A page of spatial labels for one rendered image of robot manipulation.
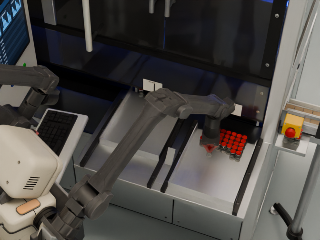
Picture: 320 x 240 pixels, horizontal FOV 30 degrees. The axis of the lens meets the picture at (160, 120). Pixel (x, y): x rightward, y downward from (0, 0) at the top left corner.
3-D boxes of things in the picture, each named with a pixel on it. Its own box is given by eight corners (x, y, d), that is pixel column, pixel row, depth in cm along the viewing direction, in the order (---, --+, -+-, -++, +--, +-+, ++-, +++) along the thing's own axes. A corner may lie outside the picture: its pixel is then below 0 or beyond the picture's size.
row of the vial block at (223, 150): (200, 142, 246) (201, 135, 242) (242, 155, 241) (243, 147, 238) (198, 145, 244) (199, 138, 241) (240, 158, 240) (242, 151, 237)
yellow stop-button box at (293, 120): (284, 122, 244) (287, 109, 239) (302, 126, 242) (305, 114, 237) (280, 135, 239) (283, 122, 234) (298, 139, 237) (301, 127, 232)
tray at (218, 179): (196, 128, 252) (197, 122, 249) (256, 145, 245) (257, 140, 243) (167, 187, 229) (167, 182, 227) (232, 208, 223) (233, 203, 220)
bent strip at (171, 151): (167, 156, 240) (168, 146, 236) (175, 158, 240) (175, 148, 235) (155, 182, 231) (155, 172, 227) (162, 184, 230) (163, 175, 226)
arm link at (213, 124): (202, 112, 220) (215, 120, 217) (214, 103, 223) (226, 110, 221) (201, 125, 225) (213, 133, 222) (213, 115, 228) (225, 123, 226)
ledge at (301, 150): (281, 125, 256) (282, 122, 255) (311, 134, 253) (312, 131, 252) (274, 148, 247) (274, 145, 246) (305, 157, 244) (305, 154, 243)
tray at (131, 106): (131, 91, 267) (131, 85, 264) (186, 106, 261) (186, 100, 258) (99, 143, 244) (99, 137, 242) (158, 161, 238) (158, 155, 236)
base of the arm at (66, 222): (39, 218, 179) (62, 245, 173) (55, 197, 178) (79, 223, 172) (55, 222, 186) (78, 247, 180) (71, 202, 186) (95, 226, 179)
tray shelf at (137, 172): (121, 91, 269) (121, 88, 268) (273, 134, 253) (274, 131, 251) (73, 167, 238) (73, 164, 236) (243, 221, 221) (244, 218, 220)
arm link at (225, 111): (204, 97, 216) (222, 111, 213) (224, 82, 222) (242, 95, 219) (199, 118, 225) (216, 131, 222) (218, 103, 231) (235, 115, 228)
